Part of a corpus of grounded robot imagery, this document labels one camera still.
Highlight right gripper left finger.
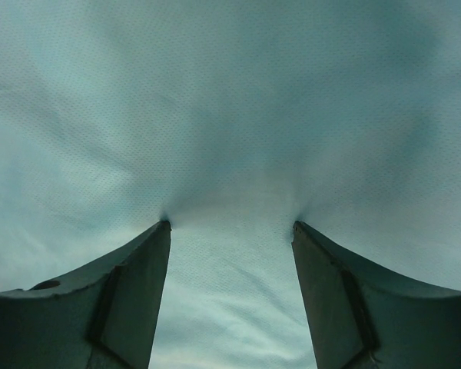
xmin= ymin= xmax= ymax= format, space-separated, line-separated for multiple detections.
xmin=0 ymin=221 xmax=171 ymax=368

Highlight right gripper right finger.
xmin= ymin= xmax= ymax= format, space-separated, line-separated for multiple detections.
xmin=292 ymin=221 xmax=461 ymax=368

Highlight teal t shirt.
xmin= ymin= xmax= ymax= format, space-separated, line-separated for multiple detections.
xmin=0 ymin=1 xmax=461 ymax=368

